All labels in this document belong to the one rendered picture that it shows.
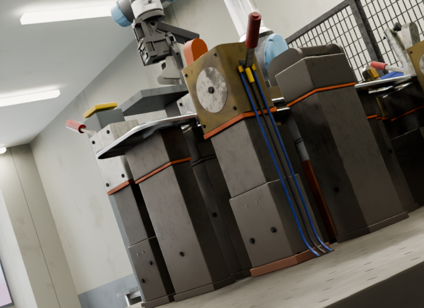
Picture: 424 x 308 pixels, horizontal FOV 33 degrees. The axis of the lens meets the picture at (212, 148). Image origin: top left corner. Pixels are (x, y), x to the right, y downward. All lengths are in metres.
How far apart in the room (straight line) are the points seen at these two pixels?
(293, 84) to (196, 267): 0.37
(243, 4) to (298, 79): 0.94
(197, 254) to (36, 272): 9.80
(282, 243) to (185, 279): 0.24
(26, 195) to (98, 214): 1.70
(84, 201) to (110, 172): 8.70
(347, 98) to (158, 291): 0.51
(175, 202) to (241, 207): 0.14
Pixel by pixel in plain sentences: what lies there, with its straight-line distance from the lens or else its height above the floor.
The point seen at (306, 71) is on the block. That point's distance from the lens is 1.30.
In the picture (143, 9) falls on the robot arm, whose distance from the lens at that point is 1.86.
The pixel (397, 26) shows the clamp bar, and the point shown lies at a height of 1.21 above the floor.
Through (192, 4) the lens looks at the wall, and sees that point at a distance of 7.27.
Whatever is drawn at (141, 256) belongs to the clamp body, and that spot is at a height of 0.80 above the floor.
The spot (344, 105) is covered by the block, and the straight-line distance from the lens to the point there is 1.34.
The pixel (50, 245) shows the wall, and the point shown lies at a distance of 11.13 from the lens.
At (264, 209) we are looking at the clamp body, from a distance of 1.12.
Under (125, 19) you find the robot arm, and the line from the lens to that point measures 2.05.
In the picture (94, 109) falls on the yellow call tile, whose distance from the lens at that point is 1.64.
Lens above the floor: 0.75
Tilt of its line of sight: 8 degrees up
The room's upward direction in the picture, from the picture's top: 20 degrees counter-clockwise
